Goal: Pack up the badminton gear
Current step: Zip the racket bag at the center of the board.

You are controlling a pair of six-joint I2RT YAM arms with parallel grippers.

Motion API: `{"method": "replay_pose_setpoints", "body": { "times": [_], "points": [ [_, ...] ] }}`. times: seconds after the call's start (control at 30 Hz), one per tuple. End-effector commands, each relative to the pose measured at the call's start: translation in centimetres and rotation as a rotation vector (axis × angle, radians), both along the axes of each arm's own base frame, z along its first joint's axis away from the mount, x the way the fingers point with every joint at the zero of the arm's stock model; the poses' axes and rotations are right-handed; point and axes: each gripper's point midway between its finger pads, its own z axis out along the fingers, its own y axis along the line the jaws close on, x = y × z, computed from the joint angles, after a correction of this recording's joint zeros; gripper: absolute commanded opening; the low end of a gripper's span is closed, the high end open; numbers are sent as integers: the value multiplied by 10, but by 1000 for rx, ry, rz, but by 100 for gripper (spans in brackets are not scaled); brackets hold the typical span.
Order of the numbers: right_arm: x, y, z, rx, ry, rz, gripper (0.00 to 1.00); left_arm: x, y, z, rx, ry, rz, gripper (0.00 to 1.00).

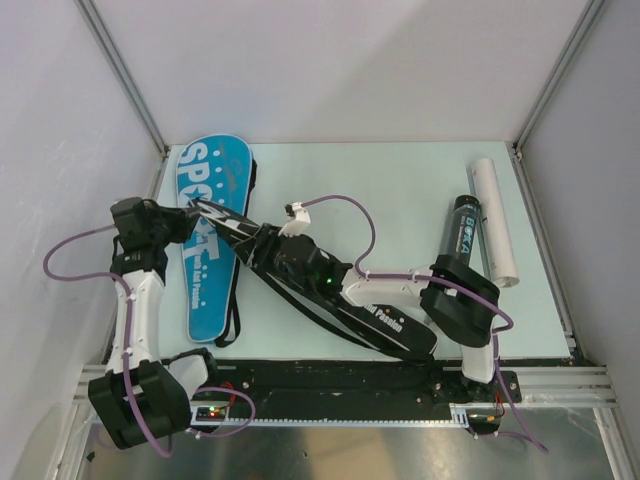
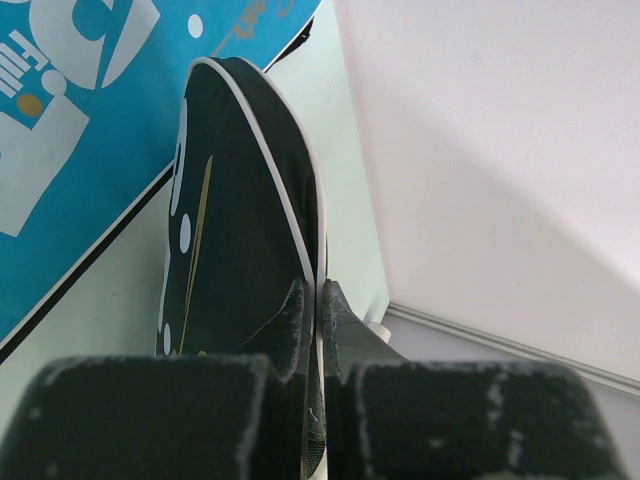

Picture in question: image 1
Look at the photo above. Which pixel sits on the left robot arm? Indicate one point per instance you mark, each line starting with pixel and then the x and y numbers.
pixel 143 397

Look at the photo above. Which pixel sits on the white cable duct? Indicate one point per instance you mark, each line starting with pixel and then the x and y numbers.
pixel 208 418

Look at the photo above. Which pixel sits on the aluminium frame post right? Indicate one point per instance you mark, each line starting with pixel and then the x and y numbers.
pixel 577 40

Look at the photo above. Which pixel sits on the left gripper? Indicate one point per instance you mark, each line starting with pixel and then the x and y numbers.
pixel 184 219

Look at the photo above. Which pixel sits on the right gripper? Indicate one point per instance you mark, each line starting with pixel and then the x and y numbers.
pixel 268 241

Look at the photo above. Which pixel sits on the aluminium rail right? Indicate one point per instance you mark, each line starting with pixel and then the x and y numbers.
pixel 578 356

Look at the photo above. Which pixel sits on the white shuttlecock tube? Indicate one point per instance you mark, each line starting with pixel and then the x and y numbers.
pixel 496 243

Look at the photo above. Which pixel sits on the black racket bag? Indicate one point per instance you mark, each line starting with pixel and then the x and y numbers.
pixel 380 325

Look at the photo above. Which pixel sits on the blue racket bag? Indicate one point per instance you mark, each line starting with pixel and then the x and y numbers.
pixel 219 168

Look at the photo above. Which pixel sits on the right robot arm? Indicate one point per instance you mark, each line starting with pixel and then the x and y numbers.
pixel 461 302

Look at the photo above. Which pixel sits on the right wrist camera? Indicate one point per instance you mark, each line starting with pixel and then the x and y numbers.
pixel 298 220

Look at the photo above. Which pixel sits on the aluminium frame post left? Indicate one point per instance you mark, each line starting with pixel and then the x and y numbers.
pixel 114 58

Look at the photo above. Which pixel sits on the aluminium frame post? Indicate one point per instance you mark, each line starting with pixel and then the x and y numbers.
pixel 114 58
pixel 577 40

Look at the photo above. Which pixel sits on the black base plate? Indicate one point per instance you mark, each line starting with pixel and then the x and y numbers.
pixel 352 391

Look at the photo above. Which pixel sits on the black shuttlecock tube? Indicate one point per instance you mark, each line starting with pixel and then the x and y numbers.
pixel 460 228

